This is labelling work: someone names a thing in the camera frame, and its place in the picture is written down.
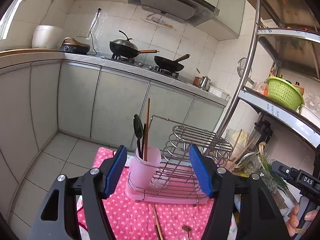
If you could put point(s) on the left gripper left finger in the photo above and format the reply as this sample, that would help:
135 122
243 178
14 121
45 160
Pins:
57 217

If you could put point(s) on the gold flower spoon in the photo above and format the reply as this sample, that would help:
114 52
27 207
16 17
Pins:
187 229

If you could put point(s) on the brown wooden chopstick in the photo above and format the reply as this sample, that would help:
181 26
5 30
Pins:
160 236
147 131

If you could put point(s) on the black spoon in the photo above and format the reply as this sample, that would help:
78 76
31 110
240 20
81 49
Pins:
138 129

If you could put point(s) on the lower kitchen cabinets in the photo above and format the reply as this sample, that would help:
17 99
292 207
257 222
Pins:
93 100

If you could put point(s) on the right hand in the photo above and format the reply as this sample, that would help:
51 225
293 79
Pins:
293 221

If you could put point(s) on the green onions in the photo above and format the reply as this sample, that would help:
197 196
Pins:
267 167

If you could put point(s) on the pink polka dot cloth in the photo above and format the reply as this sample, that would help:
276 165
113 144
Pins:
132 220

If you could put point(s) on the napa cabbage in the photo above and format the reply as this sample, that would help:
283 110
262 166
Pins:
240 139

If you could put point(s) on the clear plastic bowl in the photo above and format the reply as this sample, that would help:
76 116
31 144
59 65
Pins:
234 158

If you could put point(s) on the pink plastic drip tray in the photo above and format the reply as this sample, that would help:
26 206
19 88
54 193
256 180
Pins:
167 192

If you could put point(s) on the green plastic colander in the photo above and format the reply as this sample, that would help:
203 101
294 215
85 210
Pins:
284 93

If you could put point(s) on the pink plastic utensil cup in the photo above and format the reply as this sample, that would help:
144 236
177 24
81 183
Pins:
141 172

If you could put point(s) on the metal shelf rack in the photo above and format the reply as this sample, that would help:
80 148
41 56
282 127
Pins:
289 31

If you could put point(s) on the steel kettle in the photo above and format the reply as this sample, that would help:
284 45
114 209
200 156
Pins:
204 83

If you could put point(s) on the gas stove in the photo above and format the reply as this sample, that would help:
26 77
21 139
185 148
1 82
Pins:
171 72

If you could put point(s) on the black frying wok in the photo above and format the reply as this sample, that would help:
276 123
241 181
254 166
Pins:
170 65

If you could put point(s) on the white rice cooker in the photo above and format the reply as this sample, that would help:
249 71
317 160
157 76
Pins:
46 37

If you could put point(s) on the black wok with lid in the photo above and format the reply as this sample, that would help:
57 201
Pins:
125 48

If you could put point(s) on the range hood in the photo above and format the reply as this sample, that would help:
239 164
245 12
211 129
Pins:
194 12

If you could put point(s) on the metal wire dish rack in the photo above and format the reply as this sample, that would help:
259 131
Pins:
173 139

